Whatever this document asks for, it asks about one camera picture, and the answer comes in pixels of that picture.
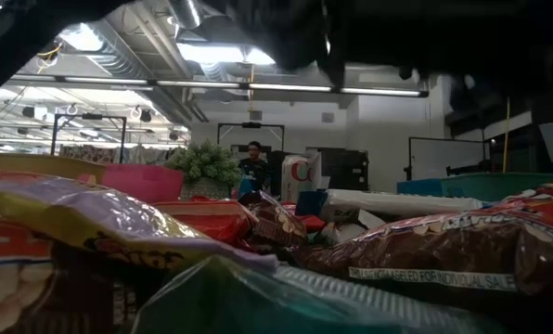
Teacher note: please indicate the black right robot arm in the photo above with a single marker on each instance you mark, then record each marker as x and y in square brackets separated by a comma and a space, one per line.
[443, 32]

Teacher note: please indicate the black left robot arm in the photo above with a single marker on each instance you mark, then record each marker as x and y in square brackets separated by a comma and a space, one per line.
[7, 46]

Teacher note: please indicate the person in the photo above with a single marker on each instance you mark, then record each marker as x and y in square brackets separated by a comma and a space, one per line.
[254, 171]

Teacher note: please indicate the silver Diet Coke can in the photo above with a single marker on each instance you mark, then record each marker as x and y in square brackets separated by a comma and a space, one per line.
[299, 178]

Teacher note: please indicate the artificial green potted plant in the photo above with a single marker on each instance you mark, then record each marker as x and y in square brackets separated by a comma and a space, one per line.
[207, 164]

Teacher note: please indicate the red KitKat bar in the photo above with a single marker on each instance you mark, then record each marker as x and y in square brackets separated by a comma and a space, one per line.
[309, 222]
[207, 218]

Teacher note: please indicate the blue plastic bin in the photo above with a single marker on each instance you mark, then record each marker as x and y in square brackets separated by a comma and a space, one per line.
[418, 187]

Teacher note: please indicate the white Hershey's cookies bar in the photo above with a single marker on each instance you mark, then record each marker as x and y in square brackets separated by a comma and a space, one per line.
[397, 201]

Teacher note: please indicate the white PayDay bar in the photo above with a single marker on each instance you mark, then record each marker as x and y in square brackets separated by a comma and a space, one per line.
[346, 229]

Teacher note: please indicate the red plastic bin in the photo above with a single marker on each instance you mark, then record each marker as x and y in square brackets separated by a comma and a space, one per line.
[142, 183]

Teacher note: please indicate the grey-blue plastic bin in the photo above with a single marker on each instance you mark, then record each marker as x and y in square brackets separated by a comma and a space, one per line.
[499, 185]

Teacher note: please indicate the clear Jolly Rancher packet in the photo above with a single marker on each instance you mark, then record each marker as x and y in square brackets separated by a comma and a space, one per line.
[258, 301]

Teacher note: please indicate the yellow Sour Patch bag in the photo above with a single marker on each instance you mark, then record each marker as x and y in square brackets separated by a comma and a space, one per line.
[95, 218]

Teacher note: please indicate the orange plastic bin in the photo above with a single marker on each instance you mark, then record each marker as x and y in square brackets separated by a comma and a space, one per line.
[35, 164]

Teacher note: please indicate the black metal rig frame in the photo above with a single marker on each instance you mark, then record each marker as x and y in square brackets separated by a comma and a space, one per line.
[53, 134]
[251, 124]

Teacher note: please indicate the silver round air duct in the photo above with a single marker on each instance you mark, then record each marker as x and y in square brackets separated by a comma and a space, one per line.
[183, 11]

